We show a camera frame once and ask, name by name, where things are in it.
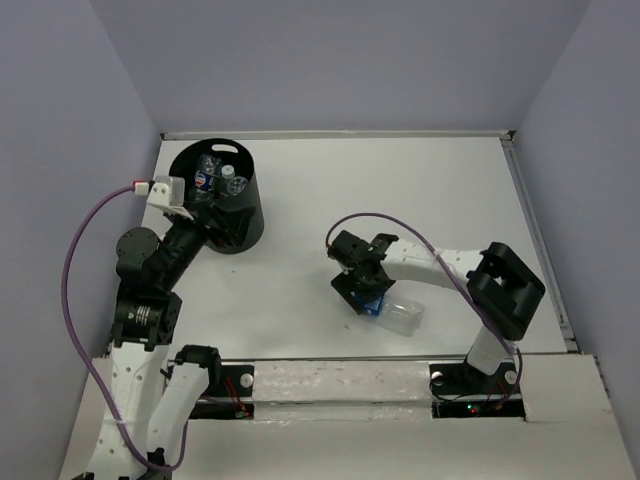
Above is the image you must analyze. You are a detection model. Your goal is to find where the clear bottle black label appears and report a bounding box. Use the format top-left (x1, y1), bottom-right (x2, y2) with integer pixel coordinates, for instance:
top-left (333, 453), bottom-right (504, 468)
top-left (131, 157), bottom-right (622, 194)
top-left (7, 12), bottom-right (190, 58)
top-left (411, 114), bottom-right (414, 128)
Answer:
top-left (190, 154), bottom-right (221, 201)

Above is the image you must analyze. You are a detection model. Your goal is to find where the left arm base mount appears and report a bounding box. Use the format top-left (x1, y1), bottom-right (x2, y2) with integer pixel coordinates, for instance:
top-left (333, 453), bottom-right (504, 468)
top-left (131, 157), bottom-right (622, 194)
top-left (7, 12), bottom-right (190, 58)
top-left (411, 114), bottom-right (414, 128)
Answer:
top-left (190, 363), bottom-right (255, 421)

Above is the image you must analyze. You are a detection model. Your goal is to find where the clear crushed label-less bottle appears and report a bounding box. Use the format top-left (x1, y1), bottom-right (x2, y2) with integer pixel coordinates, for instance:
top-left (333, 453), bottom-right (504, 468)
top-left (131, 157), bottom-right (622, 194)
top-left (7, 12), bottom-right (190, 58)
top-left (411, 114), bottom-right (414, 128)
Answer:
top-left (227, 176), bottom-right (249, 196)

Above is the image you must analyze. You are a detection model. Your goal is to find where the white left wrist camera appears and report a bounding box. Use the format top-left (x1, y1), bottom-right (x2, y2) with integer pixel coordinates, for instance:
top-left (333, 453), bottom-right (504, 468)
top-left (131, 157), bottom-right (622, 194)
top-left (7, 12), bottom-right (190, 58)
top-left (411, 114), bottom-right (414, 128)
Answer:
top-left (132, 175), bottom-right (194, 220)

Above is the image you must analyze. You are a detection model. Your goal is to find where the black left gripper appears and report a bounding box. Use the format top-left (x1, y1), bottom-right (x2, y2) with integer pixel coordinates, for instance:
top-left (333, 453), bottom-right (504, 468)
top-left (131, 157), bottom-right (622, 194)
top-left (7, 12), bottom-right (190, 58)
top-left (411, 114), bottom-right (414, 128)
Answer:
top-left (159, 198), bottom-right (257, 288)

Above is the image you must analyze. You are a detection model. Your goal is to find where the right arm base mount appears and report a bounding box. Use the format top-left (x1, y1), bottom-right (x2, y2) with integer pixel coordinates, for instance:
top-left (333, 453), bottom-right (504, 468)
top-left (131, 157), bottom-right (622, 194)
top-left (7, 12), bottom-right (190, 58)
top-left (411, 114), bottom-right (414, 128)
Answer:
top-left (428, 361), bottom-right (526, 419)

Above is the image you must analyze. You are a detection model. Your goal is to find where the clear bottle blue-green label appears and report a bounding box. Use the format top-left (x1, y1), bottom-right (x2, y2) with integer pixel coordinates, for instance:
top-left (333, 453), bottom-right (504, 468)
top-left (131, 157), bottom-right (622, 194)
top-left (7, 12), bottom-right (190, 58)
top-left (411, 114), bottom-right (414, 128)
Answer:
top-left (218, 164), bottom-right (235, 192)

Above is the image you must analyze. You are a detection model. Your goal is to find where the clear bottle blue label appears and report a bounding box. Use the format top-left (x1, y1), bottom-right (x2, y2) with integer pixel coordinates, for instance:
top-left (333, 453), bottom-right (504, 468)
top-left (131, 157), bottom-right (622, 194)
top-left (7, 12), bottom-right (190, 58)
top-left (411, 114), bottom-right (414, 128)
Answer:
top-left (363, 294), bottom-right (425, 337)

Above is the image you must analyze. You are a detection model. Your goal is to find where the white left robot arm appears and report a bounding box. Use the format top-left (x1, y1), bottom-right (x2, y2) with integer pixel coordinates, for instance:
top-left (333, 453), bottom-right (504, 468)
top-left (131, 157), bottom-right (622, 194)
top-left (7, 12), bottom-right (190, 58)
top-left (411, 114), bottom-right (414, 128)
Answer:
top-left (80, 218), bottom-right (253, 479)

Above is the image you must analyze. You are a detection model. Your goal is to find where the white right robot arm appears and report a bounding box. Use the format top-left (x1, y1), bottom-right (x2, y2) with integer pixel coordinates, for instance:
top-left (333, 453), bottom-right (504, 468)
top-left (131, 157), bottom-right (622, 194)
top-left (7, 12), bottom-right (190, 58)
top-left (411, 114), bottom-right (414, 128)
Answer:
top-left (326, 230), bottom-right (546, 402)

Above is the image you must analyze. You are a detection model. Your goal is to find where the black plastic bin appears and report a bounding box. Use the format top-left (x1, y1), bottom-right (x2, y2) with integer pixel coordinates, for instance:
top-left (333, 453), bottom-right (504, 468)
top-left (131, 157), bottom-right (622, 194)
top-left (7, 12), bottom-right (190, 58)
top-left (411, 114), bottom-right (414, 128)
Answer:
top-left (169, 138), bottom-right (264, 255)

